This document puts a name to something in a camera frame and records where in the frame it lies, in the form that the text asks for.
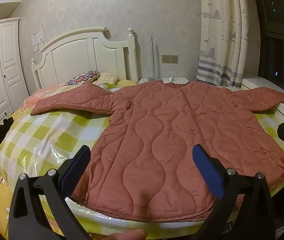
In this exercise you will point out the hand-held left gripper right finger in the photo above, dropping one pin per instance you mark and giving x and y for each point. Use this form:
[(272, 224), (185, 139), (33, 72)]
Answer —
[(207, 167)]

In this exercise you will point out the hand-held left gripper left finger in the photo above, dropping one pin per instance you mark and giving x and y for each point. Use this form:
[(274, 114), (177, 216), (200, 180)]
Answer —
[(76, 163)]

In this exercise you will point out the red-brown quilted jacket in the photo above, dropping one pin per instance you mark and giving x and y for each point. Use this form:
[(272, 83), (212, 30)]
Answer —
[(169, 142)]

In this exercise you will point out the person's left hand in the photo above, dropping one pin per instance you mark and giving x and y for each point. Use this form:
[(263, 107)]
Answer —
[(129, 235)]

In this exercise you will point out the green checked plastic-covered quilt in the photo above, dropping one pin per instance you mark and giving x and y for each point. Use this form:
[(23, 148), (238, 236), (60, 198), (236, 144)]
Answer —
[(44, 135)]

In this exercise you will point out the dark window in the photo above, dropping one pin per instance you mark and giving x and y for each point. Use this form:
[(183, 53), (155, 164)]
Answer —
[(281, 42)]

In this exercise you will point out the purple patterned pillow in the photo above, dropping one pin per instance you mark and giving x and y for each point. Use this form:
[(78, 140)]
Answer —
[(83, 77)]

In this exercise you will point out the pale yellow pillow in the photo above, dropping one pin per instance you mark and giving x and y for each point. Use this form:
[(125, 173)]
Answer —
[(107, 78)]

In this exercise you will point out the white nightstand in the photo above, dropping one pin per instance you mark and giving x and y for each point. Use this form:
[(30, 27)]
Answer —
[(162, 80)]

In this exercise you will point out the white wooden headboard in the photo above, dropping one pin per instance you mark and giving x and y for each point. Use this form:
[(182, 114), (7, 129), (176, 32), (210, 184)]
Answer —
[(77, 55)]

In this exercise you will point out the boat print curtain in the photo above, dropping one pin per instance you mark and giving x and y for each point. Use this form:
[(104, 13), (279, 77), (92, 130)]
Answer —
[(222, 30)]

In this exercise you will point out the thin white pole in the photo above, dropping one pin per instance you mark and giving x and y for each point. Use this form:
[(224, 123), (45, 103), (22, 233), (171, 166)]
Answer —
[(152, 57)]

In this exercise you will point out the gold wall switch panel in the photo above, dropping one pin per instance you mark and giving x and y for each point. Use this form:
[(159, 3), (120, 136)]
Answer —
[(169, 59)]

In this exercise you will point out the wall papers and switches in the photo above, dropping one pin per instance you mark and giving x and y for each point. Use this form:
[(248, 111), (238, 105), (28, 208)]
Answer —
[(38, 40)]

